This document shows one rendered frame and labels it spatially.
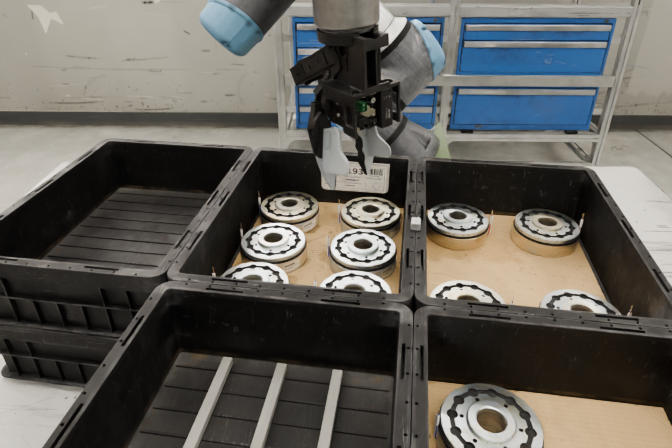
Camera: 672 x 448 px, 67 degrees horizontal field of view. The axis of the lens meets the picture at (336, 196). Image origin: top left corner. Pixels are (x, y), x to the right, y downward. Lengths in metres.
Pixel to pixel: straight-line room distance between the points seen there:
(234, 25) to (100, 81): 3.25
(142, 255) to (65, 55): 3.12
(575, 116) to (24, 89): 3.48
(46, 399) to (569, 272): 0.80
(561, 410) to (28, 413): 0.70
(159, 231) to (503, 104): 2.13
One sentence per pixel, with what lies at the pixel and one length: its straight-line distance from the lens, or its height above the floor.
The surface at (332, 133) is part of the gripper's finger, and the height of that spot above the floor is 1.07.
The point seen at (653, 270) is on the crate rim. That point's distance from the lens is 0.75.
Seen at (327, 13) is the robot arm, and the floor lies 1.22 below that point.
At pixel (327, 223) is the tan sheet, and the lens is 0.91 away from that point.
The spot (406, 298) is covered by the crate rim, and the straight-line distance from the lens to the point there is 0.60.
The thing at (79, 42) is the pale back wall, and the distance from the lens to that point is 3.86.
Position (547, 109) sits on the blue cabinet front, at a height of 0.43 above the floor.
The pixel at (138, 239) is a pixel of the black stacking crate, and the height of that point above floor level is 0.83.
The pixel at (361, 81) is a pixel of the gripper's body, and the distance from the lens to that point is 0.59.
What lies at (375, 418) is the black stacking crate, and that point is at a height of 0.83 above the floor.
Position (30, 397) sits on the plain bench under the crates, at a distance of 0.91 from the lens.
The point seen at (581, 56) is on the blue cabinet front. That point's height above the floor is 0.70.
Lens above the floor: 1.31
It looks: 29 degrees down
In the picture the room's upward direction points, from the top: straight up
